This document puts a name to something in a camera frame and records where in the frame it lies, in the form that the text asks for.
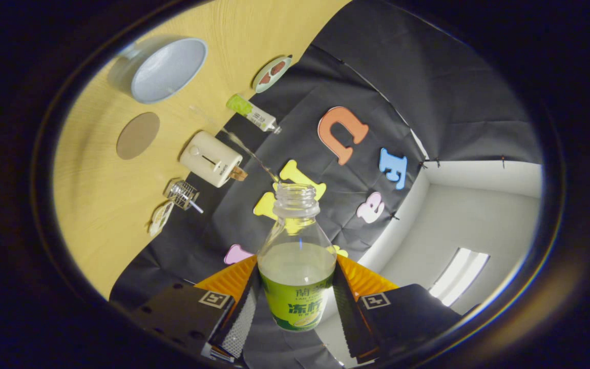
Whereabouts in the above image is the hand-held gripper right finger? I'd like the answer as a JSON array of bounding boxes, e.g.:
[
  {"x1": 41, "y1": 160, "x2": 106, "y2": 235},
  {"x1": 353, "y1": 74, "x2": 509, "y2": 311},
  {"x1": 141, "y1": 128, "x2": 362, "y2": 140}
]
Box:
[{"x1": 332, "y1": 255, "x2": 465, "y2": 365}]

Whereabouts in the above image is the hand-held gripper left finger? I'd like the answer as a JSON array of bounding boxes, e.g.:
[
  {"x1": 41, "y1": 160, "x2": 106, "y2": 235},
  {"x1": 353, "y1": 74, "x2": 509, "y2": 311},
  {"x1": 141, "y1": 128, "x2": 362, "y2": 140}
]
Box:
[{"x1": 131, "y1": 255, "x2": 261, "y2": 362}]

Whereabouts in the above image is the green label juice bottle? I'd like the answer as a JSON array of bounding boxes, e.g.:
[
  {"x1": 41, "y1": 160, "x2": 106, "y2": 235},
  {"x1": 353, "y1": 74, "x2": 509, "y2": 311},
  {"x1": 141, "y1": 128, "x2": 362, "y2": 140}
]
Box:
[{"x1": 257, "y1": 183, "x2": 338, "y2": 332}]

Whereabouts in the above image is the round brown coaster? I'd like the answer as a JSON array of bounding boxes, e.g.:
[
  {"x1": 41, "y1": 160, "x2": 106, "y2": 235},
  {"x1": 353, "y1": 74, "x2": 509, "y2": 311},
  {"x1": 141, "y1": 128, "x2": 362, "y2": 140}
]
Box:
[{"x1": 116, "y1": 112, "x2": 161, "y2": 160}]

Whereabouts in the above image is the white cup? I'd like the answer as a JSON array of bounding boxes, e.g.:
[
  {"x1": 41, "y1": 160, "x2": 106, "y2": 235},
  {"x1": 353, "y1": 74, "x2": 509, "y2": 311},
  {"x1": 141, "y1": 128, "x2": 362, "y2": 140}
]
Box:
[{"x1": 108, "y1": 37, "x2": 208, "y2": 105}]

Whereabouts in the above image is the slim capped green drink bottle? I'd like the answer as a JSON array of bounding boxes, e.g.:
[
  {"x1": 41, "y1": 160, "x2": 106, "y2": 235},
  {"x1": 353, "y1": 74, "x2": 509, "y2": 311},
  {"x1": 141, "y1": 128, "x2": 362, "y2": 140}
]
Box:
[{"x1": 225, "y1": 93, "x2": 282, "y2": 135}]

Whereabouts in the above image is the ceiling light panel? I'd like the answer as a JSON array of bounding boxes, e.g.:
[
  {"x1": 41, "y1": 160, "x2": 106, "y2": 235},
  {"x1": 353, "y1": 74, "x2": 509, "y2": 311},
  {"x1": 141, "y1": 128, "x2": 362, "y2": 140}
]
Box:
[{"x1": 428, "y1": 248, "x2": 490, "y2": 307}]

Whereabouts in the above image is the white divided tray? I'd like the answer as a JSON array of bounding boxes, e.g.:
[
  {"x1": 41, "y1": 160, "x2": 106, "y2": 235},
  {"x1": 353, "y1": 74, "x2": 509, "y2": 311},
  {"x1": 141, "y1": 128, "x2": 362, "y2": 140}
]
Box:
[{"x1": 149, "y1": 201, "x2": 175, "y2": 237}]

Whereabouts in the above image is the wooden table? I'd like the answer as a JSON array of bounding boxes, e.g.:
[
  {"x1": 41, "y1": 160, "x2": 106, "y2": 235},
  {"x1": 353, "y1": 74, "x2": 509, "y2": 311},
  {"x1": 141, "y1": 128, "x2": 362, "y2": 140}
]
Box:
[{"x1": 52, "y1": 0, "x2": 352, "y2": 300}]

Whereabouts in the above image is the white toaster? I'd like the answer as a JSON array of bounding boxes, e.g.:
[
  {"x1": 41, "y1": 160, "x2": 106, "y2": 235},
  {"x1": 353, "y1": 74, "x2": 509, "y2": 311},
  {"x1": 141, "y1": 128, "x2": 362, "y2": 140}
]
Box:
[{"x1": 179, "y1": 131, "x2": 243, "y2": 188}]

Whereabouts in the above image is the black backdrop cloth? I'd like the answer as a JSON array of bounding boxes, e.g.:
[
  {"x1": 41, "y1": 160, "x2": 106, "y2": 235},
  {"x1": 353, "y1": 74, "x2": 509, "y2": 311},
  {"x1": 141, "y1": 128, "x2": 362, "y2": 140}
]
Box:
[{"x1": 110, "y1": 0, "x2": 544, "y2": 369}]

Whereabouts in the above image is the pale green plate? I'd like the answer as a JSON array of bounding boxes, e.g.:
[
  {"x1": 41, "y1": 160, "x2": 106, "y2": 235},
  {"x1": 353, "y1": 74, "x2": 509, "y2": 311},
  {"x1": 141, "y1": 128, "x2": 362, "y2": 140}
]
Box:
[{"x1": 252, "y1": 54, "x2": 293, "y2": 94}]

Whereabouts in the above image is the metal wire holder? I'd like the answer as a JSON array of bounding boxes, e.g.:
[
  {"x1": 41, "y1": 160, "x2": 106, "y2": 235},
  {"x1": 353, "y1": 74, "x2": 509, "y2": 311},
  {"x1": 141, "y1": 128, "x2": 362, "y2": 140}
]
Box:
[{"x1": 164, "y1": 178, "x2": 199, "y2": 211}]

